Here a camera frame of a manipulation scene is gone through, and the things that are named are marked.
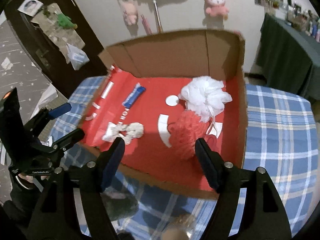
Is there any pink stick against wall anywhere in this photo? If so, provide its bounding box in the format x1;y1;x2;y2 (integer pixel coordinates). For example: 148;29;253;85
141;15;152;35

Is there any blue plaid tablecloth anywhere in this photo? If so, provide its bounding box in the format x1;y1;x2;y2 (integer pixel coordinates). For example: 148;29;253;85
47;76;320;240

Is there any green plush toy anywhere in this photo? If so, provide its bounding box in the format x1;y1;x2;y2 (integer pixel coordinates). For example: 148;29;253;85
57;14;78;29

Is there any pale pink plush toy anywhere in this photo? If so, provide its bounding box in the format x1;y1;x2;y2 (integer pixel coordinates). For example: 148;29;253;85
119;0;138;26

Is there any white mesh bath pouf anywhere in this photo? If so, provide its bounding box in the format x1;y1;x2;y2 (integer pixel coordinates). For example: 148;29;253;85
178;76;233;122

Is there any red mesh bath pouf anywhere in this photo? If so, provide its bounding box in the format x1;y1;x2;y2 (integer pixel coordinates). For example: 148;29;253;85
168;110;219;160

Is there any dark cloth side table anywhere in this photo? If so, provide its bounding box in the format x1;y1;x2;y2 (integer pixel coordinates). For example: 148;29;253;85
256;14;319;100

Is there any orange handled mop pole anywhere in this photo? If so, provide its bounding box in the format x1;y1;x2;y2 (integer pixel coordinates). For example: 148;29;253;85
152;0;163;33

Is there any red cardboard box tray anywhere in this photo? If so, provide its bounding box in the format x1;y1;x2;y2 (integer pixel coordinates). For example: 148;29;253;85
78;29;248;199

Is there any beige knitted scrunchie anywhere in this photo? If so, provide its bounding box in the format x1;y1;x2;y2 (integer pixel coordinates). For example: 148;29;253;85
119;122;144;145

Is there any pink bear plush toy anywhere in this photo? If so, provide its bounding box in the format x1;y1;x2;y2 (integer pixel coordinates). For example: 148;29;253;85
204;0;229;20

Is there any small glass jar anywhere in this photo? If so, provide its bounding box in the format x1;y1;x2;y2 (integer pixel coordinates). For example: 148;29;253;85
161;213;196;240

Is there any plastic bag on door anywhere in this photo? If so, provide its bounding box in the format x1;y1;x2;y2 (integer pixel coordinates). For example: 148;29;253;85
67;44;89;70

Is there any dark wooden door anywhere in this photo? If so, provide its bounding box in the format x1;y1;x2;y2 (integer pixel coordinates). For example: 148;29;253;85
4;0;107;98

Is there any blue white snack packet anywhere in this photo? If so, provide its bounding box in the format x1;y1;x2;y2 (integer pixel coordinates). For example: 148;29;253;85
122;83;146;109

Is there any white fluffy plush toy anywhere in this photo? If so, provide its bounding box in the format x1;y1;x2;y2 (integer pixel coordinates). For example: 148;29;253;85
102;122;127;142

